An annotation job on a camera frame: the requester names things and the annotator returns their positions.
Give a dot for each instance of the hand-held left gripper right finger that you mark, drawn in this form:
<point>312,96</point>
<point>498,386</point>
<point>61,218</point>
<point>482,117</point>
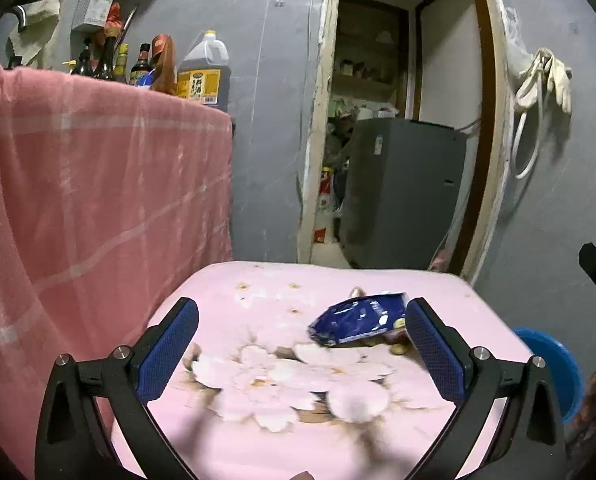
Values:
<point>430,355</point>

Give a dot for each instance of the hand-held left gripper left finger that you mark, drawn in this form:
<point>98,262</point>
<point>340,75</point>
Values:
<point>170,350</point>

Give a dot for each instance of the blue snack bag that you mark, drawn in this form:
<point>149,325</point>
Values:
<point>358,317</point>

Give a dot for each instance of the blue plastic basin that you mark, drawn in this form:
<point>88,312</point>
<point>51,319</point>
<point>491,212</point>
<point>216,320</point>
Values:
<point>553,360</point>

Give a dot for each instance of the peanut shell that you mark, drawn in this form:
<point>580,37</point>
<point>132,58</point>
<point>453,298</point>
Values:
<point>358,291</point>
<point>399,348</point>

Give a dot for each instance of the pink floral tablecloth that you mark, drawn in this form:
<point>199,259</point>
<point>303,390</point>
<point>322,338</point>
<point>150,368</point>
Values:
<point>278,310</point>

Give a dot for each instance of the grey washing machine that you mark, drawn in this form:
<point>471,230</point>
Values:
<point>403,190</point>

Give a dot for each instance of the pink checked towel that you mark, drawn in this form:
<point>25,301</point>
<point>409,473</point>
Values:
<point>103,185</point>

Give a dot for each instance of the red and white bottle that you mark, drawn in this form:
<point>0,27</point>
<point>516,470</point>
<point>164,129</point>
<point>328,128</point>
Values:
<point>323,210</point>

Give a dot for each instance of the white rubber gloves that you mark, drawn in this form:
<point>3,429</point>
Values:
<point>555,80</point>

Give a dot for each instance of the clear plastic bag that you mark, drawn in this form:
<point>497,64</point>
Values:
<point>515,40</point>

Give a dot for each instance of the wooden shelf unit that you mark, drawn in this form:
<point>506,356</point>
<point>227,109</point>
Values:
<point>368,80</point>

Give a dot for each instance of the large soy sauce jug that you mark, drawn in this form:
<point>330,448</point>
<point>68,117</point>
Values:
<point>205,70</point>

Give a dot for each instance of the dark sauce bottle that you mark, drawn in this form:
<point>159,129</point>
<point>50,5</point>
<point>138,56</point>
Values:
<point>140,67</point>

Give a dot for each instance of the red wrapped bottle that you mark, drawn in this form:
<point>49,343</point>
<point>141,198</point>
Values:
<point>164,65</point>

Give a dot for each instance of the green glass bottle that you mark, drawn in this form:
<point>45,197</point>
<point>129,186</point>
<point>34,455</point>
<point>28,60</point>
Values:
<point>121,65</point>

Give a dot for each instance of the dark bottle with red top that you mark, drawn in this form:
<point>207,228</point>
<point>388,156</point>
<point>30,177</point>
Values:
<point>105,57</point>

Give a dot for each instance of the dark glass bottle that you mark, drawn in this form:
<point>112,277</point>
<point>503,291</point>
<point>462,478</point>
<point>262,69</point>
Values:
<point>83,62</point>

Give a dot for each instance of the beige hanging cloth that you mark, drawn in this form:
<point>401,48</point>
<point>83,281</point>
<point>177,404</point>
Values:
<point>43,25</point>

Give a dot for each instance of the wooden door frame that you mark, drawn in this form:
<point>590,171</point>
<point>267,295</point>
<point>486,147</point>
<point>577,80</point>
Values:
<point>493,160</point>

